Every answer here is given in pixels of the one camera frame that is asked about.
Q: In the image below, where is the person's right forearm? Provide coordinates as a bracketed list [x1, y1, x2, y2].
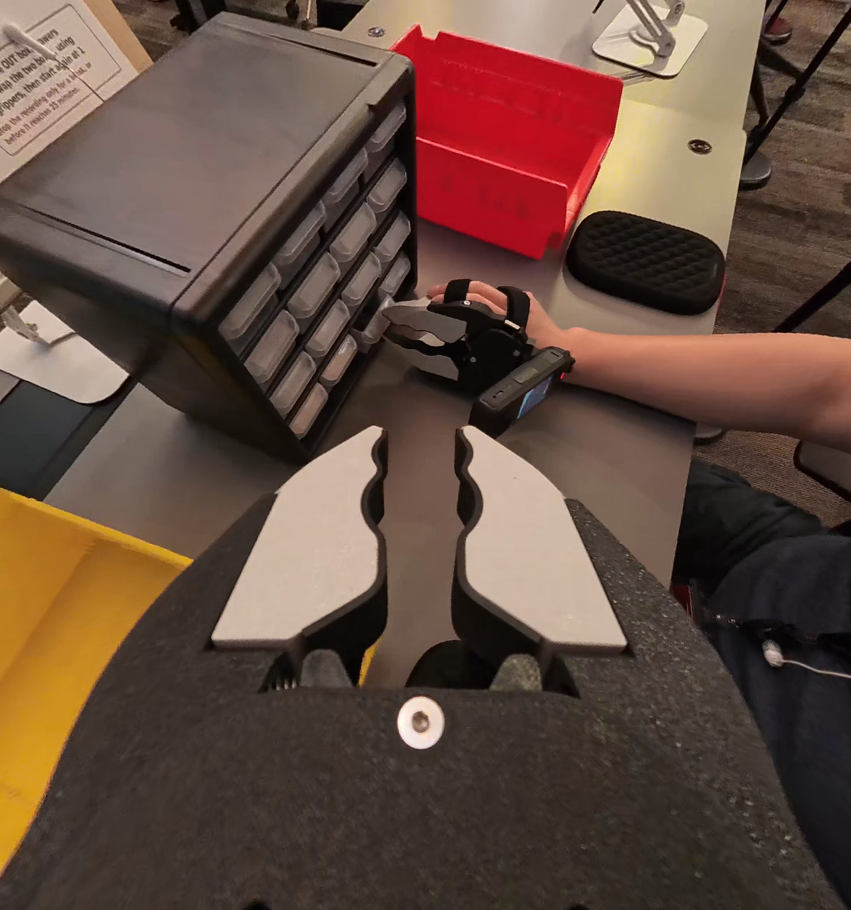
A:
[554, 328, 851, 459]

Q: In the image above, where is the printed instruction sheet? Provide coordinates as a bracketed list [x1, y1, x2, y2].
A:
[0, 0, 121, 200]

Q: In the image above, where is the white earphone cable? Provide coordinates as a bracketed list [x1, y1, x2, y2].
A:
[757, 636, 851, 686]

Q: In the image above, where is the white metal desk stand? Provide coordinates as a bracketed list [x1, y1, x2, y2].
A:
[591, 0, 712, 81]

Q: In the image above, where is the person's right hand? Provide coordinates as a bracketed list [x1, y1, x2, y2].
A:
[426, 281, 569, 354]

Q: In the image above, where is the yellow plastic bin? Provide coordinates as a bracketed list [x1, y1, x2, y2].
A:
[0, 484, 195, 871]

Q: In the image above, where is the red plastic bin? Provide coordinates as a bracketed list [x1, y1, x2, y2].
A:
[393, 26, 625, 263]

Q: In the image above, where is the black ribbed pad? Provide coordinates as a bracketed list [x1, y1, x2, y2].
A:
[564, 209, 729, 318]

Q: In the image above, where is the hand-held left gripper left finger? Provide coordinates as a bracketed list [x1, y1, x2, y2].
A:
[210, 427, 391, 655]

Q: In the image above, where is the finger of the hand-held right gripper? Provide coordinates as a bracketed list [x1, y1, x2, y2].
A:
[382, 298, 472, 339]
[390, 330, 465, 385]

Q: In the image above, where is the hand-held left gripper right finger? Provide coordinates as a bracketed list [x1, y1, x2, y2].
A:
[452, 424, 630, 655]

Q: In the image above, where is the black drawer cabinet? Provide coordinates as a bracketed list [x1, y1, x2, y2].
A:
[0, 15, 421, 463]

